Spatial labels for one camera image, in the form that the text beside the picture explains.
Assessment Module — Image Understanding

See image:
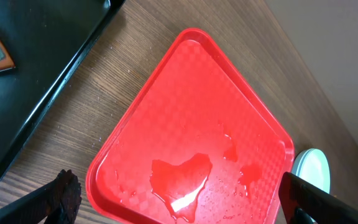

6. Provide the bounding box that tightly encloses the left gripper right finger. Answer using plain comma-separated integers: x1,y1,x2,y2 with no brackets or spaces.
278,172,358,224

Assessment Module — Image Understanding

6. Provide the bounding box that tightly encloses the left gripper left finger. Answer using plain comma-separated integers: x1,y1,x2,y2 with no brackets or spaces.
0,170,81,223

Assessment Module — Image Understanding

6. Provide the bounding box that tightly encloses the white plate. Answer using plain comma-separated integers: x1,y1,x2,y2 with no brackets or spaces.
291,148,331,194

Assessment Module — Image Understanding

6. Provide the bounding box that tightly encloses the red plastic tray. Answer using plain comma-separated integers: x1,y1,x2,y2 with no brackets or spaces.
86,28,294,223

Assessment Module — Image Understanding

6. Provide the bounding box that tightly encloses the black metal tray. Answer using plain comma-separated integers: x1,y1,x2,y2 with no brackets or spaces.
0,0,124,180

